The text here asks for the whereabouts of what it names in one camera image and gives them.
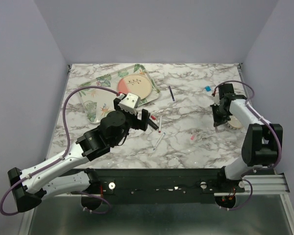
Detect white pen blue tip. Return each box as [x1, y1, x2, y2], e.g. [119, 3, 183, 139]
[153, 132, 166, 150]

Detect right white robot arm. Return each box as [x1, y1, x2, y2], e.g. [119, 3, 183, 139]
[211, 81, 283, 192]

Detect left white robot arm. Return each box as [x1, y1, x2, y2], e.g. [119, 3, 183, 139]
[3, 94, 150, 212]

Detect white pen red tip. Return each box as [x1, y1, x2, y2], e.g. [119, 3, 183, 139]
[158, 116, 162, 133]

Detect blue pen cap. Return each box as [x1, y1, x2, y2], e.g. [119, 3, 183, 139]
[205, 86, 211, 92]

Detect dark blue pen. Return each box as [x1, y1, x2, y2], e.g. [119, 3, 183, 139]
[168, 86, 175, 102]

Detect black marker blue tip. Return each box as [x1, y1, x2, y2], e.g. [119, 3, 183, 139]
[148, 119, 159, 130]

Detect small patterned bowl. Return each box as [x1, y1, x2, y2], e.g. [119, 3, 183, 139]
[226, 116, 244, 130]

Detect leaf patterned tray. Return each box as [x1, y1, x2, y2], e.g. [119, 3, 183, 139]
[78, 64, 160, 124]

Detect pink cream plate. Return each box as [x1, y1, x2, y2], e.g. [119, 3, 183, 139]
[117, 74, 152, 105]

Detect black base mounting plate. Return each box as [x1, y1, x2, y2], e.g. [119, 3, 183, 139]
[85, 168, 245, 204]

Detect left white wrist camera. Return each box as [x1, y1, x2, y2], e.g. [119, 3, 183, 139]
[118, 93, 140, 115]

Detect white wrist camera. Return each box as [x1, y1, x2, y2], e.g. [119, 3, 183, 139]
[212, 89, 220, 105]
[118, 93, 140, 115]

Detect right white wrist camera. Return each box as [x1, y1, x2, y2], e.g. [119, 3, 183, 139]
[212, 89, 220, 105]

